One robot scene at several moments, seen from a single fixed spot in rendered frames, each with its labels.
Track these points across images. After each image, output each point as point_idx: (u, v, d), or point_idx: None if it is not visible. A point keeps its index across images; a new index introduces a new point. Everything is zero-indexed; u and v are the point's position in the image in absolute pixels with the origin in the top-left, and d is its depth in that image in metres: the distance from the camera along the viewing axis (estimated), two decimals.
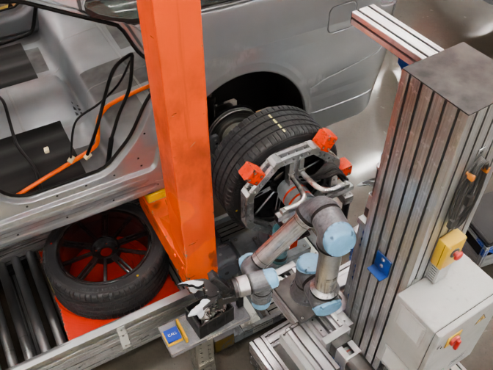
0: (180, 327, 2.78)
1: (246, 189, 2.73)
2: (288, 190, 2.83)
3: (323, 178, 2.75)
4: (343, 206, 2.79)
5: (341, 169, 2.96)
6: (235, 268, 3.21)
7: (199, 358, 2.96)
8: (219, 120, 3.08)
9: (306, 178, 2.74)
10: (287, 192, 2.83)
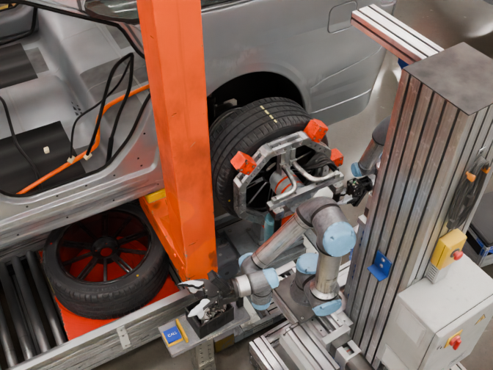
0: (180, 327, 2.78)
1: (238, 179, 2.78)
2: (280, 180, 2.87)
3: (315, 168, 2.80)
4: (334, 196, 2.84)
5: (332, 160, 3.01)
6: (235, 268, 3.21)
7: (199, 358, 2.96)
8: (219, 120, 3.08)
9: (297, 168, 2.79)
10: (279, 182, 2.87)
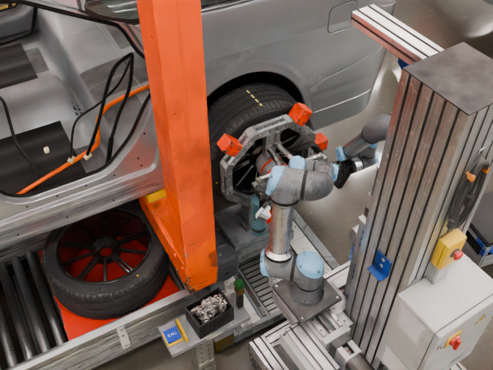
0: (180, 327, 2.78)
1: (225, 161, 2.86)
2: (265, 162, 2.96)
3: (298, 150, 2.88)
4: None
5: (317, 144, 3.09)
6: (235, 268, 3.21)
7: (199, 358, 2.96)
8: None
9: (282, 150, 2.88)
10: (265, 164, 2.96)
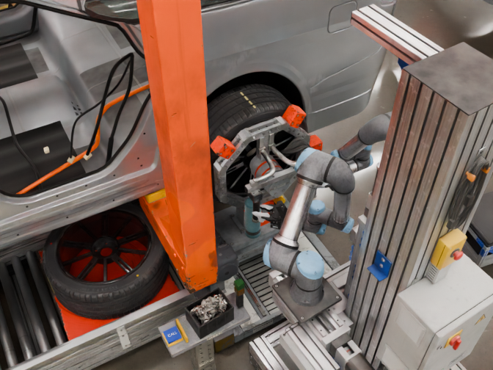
0: (180, 327, 2.78)
1: (218, 163, 2.85)
2: (260, 164, 2.95)
3: (293, 153, 2.87)
4: None
5: (312, 146, 3.08)
6: (235, 268, 3.21)
7: (199, 358, 2.96)
8: None
9: (276, 153, 2.87)
10: (259, 167, 2.95)
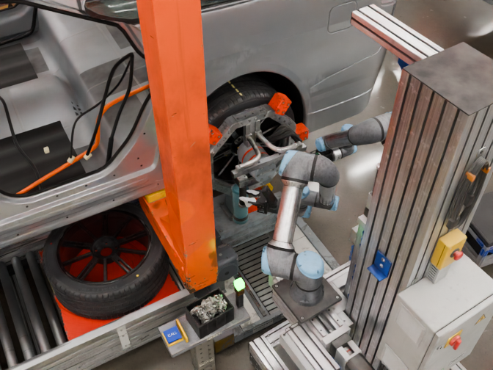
0: (180, 327, 2.78)
1: None
2: (246, 151, 3.02)
3: (278, 139, 2.94)
4: None
5: (298, 133, 3.15)
6: (235, 268, 3.21)
7: (199, 358, 2.96)
8: None
9: (262, 139, 2.93)
10: (246, 153, 3.02)
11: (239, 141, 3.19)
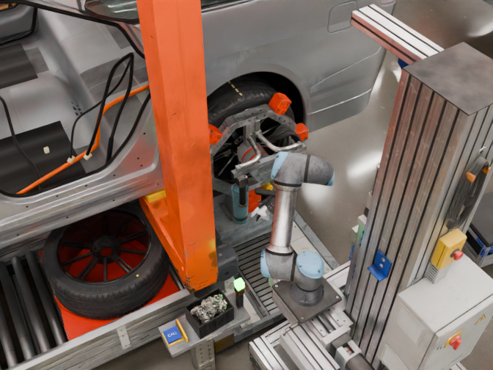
0: (180, 327, 2.78)
1: None
2: (246, 151, 3.02)
3: (278, 139, 2.94)
4: None
5: (298, 133, 3.15)
6: (235, 268, 3.21)
7: (199, 358, 2.96)
8: None
9: (262, 139, 2.94)
10: (246, 153, 3.02)
11: (239, 141, 3.19)
